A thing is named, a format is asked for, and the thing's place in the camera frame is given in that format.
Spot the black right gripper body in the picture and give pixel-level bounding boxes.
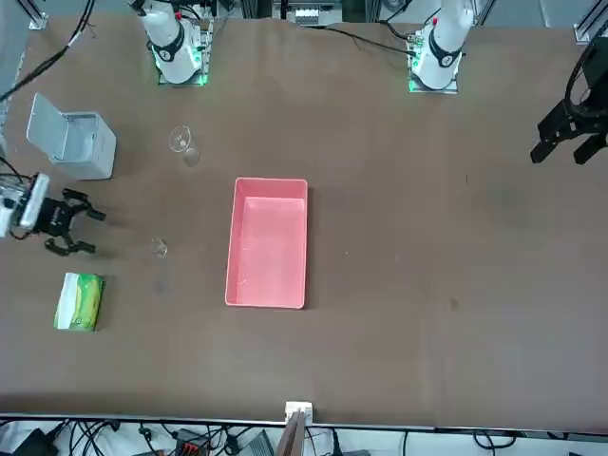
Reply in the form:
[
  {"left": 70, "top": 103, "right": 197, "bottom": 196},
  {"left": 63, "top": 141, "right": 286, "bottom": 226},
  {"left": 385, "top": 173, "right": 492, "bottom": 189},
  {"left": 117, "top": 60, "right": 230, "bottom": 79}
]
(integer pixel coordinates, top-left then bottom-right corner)
[{"left": 33, "top": 197, "right": 72, "bottom": 238}]

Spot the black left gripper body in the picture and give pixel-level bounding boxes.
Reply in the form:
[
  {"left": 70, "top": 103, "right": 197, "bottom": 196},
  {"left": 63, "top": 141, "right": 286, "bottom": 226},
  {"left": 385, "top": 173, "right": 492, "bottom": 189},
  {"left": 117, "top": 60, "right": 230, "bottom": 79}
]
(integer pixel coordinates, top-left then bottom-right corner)
[{"left": 567, "top": 33, "right": 608, "bottom": 137}]

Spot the white tissue sheet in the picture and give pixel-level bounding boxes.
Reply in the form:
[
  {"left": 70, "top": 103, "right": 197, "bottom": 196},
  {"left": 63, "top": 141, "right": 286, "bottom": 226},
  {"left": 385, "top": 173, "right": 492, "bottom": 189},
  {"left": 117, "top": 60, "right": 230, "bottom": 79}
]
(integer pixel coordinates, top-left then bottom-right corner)
[{"left": 54, "top": 273, "right": 80, "bottom": 330}]

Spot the green tissue pack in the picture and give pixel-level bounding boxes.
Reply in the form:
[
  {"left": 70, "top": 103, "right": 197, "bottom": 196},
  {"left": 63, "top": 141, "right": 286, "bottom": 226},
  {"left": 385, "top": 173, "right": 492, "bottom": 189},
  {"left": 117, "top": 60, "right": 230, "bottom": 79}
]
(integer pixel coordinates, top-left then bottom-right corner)
[{"left": 52, "top": 271, "right": 106, "bottom": 333}]

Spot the white bin with lid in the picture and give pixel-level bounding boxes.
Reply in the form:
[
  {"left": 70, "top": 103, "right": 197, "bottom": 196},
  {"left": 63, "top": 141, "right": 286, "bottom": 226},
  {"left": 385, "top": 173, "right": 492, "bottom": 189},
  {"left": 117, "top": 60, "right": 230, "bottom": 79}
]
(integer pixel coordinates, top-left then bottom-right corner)
[{"left": 25, "top": 91, "right": 118, "bottom": 181}]

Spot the large glass beaker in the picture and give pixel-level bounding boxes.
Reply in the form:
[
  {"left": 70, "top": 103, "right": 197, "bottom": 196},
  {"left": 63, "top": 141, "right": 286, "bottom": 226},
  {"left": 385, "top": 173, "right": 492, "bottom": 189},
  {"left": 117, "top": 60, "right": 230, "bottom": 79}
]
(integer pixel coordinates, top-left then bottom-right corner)
[{"left": 166, "top": 124, "right": 201, "bottom": 169}]

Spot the pink plastic container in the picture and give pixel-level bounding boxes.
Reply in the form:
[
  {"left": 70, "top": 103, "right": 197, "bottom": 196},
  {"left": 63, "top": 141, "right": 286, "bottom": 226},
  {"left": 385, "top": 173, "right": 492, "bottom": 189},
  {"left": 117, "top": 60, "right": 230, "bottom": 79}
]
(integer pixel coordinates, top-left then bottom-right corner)
[{"left": 223, "top": 176, "right": 311, "bottom": 312}]

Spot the red black electronic module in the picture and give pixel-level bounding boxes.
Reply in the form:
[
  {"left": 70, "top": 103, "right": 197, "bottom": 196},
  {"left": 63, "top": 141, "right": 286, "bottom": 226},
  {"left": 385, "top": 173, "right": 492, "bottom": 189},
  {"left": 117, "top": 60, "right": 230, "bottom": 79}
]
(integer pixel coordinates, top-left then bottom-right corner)
[{"left": 171, "top": 429, "right": 211, "bottom": 456}]

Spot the aluminium frame profile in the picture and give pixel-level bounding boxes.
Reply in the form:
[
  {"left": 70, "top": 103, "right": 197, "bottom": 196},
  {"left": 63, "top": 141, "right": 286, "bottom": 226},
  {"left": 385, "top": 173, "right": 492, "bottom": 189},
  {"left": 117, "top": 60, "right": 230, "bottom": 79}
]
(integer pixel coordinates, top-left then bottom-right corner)
[
  {"left": 16, "top": 0, "right": 49, "bottom": 30},
  {"left": 573, "top": 0, "right": 608, "bottom": 45}
]

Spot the aluminium frame post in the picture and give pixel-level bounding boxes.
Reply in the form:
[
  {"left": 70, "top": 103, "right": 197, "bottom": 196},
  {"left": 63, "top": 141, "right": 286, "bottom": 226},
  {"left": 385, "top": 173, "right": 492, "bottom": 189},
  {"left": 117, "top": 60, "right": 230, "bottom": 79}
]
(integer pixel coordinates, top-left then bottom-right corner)
[{"left": 274, "top": 400, "right": 315, "bottom": 456}]

